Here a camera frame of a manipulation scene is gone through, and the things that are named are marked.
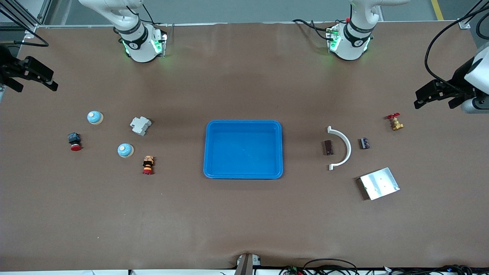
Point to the grey plastic circuit breaker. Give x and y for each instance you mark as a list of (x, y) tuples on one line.
[(140, 126)]

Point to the red emergency stop button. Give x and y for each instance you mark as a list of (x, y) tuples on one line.
[(74, 140)]

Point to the small dark electrolytic capacitor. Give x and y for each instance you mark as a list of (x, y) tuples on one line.
[(365, 143)]

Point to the blue dome bell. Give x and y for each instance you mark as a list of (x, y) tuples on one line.
[(125, 150), (94, 117)]

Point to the grey metal clamp bracket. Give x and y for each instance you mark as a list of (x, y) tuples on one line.
[(246, 265)]

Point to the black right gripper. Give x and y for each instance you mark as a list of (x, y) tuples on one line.
[(7, 65)]

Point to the aluminium frame profile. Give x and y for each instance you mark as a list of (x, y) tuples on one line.
[(464, 23), (28, 26)]

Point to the white curved plastic bracket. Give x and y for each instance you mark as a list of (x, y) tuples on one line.
[(348, 149)]

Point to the red yellow stacked push button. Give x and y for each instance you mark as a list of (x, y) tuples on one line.
[(148, 165)]

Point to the silver metal plate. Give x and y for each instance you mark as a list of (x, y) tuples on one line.
[(379, 184)]

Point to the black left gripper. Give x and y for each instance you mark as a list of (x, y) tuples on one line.
[(459, 77)]

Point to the brown table mat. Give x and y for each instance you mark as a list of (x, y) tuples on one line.
[(244, 221)]

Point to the blue plastic tray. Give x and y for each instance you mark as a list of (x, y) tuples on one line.
[(244, 152)]

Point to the dark brown rectangular block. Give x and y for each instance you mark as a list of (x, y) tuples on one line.
[(328, 147)]

